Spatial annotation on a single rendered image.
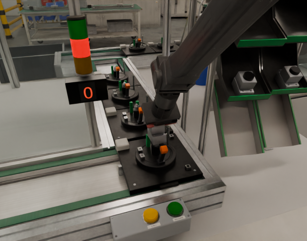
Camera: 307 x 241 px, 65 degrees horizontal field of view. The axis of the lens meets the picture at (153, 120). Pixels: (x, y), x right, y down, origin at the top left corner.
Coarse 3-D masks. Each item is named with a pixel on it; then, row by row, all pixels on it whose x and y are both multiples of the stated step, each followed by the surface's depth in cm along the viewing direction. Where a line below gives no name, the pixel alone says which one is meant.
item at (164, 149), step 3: (159, 144) 75; (162, 144) 75; (162, 147) 72; (165, 147) 73; (162, 150) 72; (165, 150) 72; (162, 153) 73; (165, 153) 74; (159, 156) 76; (162, 156) 75; (159, 159) 77; (162, 159) 77
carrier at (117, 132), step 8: (136, 104) 100; (112, 112) 108; (120, 112) 111; (128, 112) 107; (136, 112) 101; (112, 120) 105; (120, 120) 105; (128, 120) 101; (136, 120) 101; (144, 120) 101; (112, 128) 100; (120, 128) 100; (128, 128) 99; (136, 128) 99; (144, 128) 100; (112, 136) 97; (120, 136) 95; (128, 136) 95; (136, 136) 95; (144, 136) 95
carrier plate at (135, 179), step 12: (132, 144) 90; (180, 144) 90; (120, 156) 85; (132, 156) 85; (180, 156) 85; (132, 168) 79; (180, 168) 79; (192, 168) 79; (132, 180) 75; (144, 180) 75; (156, 180) 75; (168, 180) 75; (180, 180) 76; (132, 192) 72
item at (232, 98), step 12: (228, 48) 86; (240, 48) 86; (252, 48) 80; (228, 60) 82; (240, 60) 83; (252, 60) 81; (216, 72) 79; (228, 72) 79; (228, 84) 76; (264, 84) 75; (228, 96) 71; (240, 96) 71; (252, 96) 72; (264, 96) 72
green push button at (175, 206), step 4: (172, 204) 67; (176, 204) 67; (180, 204) 67; (168, 208) 66; (172, 208) 66; (176, 208) 66; (180, 208) 66; (172, 212) 65; (176, 212) 65; (180, 212) 65
